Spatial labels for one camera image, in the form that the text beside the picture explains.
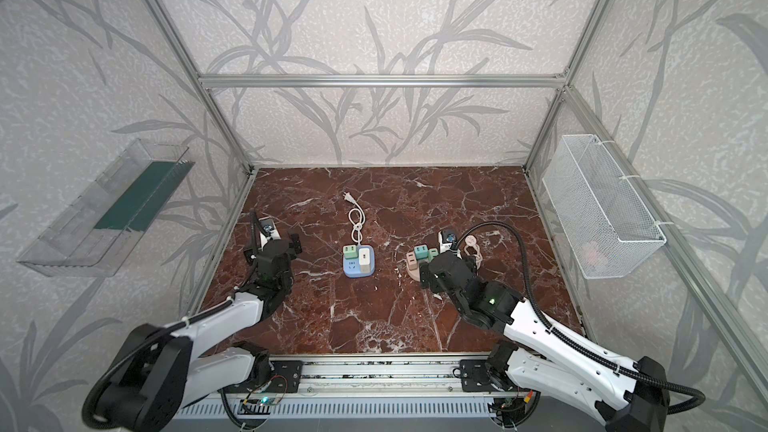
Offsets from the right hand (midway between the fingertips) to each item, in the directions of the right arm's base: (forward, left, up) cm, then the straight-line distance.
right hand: (438, 252), depth 78 cm
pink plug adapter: (+2, +7, -9) cm, 12 cm away
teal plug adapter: (+6, +4, -10) cm, 12 cm away
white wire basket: (-3, -33, +19) cm, 38 cm away
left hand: (+10, +46, -2) cm, 48 cm away
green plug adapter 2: (+5, +1, -10) cm, 11 cm away
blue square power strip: (+3, +25, -15) cm, 29 cm away
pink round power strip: (+1, +6, -14) cm, 16 cm away
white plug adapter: (+2, +21, -9) cm, 23 cm away
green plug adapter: (+5, +25, -10) cm, 28 cm away
